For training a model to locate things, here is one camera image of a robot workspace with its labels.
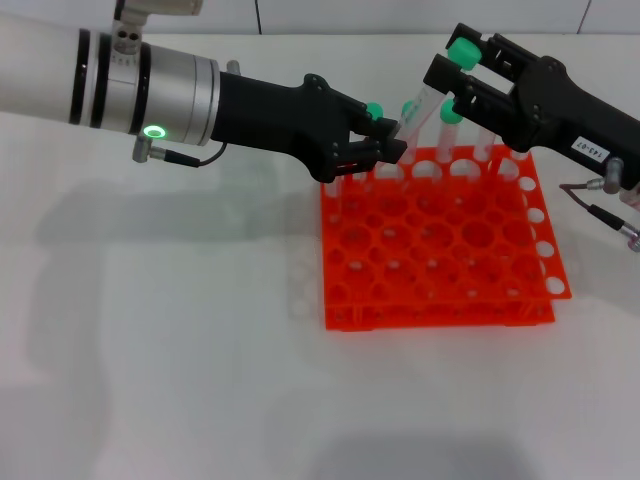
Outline arm cable with plug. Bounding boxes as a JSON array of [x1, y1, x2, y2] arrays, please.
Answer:
[[131, 137, 229, 167], [558, 157, 640, 252]]

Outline right arm cable with plug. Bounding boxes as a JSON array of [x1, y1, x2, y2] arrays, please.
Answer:
[[558, 157, 640, 252]]

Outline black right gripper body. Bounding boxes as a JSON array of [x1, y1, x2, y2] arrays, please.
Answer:
[[487, 55, 640, 191]]

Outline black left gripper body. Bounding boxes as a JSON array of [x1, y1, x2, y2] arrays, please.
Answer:
[[212, 72, 367, 182]]

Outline left arm cable with plug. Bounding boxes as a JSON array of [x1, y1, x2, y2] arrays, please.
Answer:
[[131, 137, 229, 167]]

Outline orange test tube rack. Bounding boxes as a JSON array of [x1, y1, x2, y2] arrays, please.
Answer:
[[318, 144, 573, 332]]

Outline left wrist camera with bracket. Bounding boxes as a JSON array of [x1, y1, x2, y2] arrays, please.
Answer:
[[112, 0, 204, 57]]

